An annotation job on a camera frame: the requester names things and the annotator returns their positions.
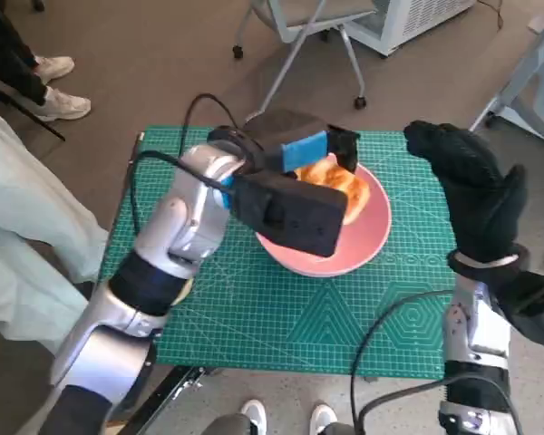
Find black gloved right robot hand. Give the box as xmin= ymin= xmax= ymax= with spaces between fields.
xmin=403 ymin=120 xmax=527 ymax=264

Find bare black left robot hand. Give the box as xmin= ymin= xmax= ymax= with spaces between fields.
xmin=246 ymin=107 xmax=362 ymax=174

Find long braided toy bread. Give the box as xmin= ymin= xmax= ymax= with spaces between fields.
xmin=294 ymin=161 xmax=372 ymax=227

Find pink bowl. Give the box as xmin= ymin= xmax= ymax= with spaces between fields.
xmin=253 ymin=160 xmax=393 ymax=278

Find grey office chair with casters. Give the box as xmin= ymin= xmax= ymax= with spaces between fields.
xmin=232 ymin=0 xmax=382 ymax=121

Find white perforated cabinet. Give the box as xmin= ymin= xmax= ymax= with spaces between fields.
xmin=346 ymin=0 xmax=480 ymax=58

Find green cutting mat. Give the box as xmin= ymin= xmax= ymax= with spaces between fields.
xmin=98 ymin=125 xmax=457 ymax=380

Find black stand legs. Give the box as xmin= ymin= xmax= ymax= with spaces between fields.
xmin=0 ymin=67 xmax=67 ymax=141

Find person in pale trousers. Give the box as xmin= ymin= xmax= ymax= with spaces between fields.
xmin=0 ymin=101 xmax=110 ymax=354

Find person in dark trousers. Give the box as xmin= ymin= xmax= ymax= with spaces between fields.
xmin=0 ymin=0 xmax=92 ymax=122

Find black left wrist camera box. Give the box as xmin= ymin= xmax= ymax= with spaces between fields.
xmin=229 ymin=174 xmax=349 ymax=259

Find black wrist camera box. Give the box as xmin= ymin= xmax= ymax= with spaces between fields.
xmin=489 ymin=269 xmax=544 ymax=353
xmin=229 ymin=174 xmax=349 ymax=259

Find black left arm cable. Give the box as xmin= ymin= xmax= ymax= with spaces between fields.
xmin=127 ymin=92 xmax=255 ymax=237

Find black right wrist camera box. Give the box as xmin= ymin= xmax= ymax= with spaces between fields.
xmin=489 ymin=269 xmax=544 ymax=353

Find thin black floor cable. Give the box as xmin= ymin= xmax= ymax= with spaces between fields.
xmin=478 ymin=0 xmax=504 ymax=31

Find black metal table bracket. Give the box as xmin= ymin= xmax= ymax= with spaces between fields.
xmin=112 ymin=364 xmax=223 ymax=435

